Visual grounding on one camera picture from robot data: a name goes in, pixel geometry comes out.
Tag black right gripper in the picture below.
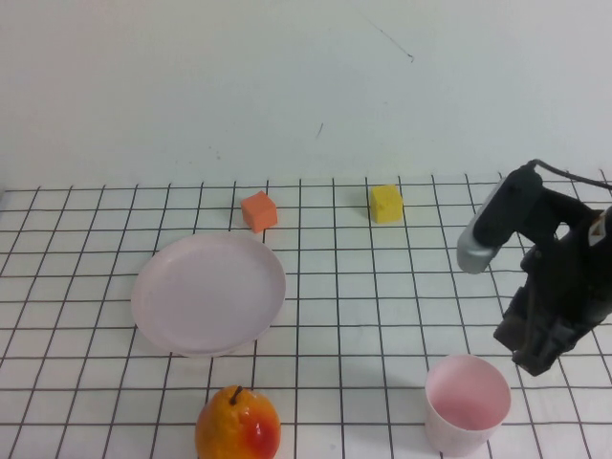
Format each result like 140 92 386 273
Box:
493 186 612 379

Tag pink plastic cup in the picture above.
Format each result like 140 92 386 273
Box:
424 353 512 456

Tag pink round plate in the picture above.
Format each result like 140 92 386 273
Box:
130 232 288 359

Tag white black grid tablecloth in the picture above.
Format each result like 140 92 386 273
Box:
0 169 612 459

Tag yellow foam cube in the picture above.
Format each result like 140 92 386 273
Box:
369 184 405 225

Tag orange foam cube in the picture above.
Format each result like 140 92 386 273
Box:
240 189 279 234

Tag orange red toy pear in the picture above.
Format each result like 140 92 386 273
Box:
194 384 282 459

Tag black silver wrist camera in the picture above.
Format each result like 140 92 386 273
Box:
456 164 546 275

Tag black camera cable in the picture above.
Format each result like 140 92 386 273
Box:
531 160 612 187

